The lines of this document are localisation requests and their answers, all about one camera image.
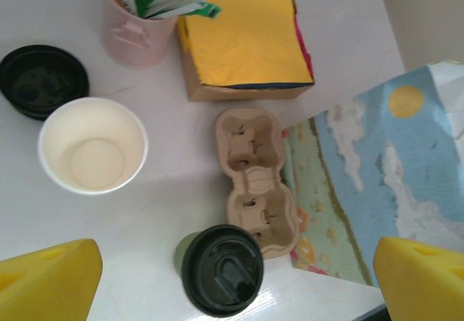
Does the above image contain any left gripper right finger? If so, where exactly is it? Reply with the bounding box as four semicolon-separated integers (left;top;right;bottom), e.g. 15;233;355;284
373;236;464;321

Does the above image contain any printed paper gift bag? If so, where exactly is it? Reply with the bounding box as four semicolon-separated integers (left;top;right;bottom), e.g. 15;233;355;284
281;59;464;289

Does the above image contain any black plastic cup lid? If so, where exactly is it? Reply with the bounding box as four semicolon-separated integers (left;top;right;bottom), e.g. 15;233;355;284
183;224;265;317

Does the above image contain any pink straw holder cup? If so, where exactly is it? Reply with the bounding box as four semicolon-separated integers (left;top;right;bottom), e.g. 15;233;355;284
100;0;178;70

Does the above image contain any brown pulp cup carrier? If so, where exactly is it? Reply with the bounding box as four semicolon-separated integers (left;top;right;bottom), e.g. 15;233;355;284
213;106;302;261

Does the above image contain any yellow paper napkin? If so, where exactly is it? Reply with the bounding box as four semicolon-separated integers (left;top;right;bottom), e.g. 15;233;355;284
178;0;315;88

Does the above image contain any cardboard napkin box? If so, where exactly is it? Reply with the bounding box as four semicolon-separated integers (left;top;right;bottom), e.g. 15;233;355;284
180;38;315;103

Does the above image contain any dark blue paper napkin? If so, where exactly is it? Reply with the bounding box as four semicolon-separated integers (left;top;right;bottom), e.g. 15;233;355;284
224;80;315;91

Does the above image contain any red paper napkin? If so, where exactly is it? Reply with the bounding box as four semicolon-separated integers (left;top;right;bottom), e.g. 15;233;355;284
291;0;315;79

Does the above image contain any green paper cup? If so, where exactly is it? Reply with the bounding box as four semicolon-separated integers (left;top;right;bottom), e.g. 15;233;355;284
37;96;149;195
173;230;218;282

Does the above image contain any stack of black cup lids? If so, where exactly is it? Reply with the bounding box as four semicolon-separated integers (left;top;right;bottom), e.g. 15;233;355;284
0;44;91;121

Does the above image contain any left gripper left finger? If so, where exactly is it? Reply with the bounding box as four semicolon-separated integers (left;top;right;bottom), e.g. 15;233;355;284
0;238;104;321

